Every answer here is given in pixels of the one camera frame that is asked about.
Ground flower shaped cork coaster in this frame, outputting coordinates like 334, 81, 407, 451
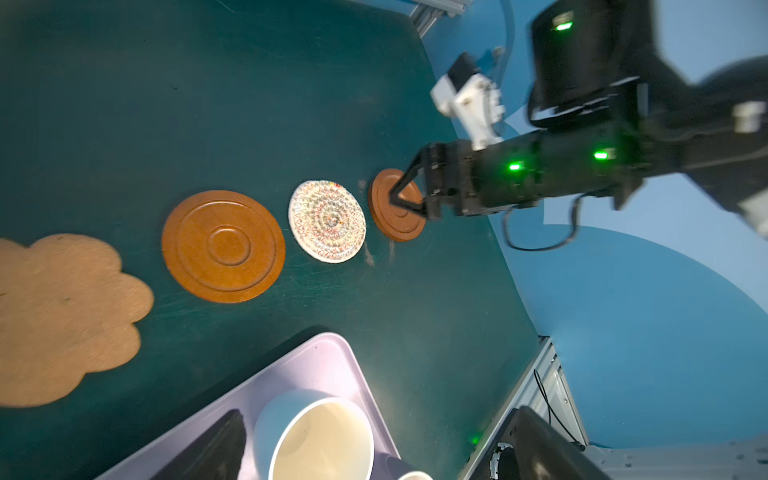
1, 233, 154, 408

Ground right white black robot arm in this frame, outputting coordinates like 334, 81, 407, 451
387, 1, 767, 235

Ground light blue mug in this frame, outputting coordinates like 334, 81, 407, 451
253, 390, 375, 479

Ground dark wooden round coaster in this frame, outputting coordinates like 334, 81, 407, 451
161, 190, 286, 304

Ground brown wooden round coaster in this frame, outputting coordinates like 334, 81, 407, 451
368, 169, 426, 242

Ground lavender plastic tray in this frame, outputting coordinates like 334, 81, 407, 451
102, 333, 399, 479

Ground white woven round coaster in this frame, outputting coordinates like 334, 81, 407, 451
288, 180, 367, 264

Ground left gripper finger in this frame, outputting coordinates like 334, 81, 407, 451
152, 409, 247, 480

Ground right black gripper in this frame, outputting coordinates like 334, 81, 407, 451
389, 122, 645, 219

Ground lavender mug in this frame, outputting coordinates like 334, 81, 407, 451
370, 452, 432, 480

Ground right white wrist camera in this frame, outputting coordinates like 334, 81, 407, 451
430, 52, 506, 151

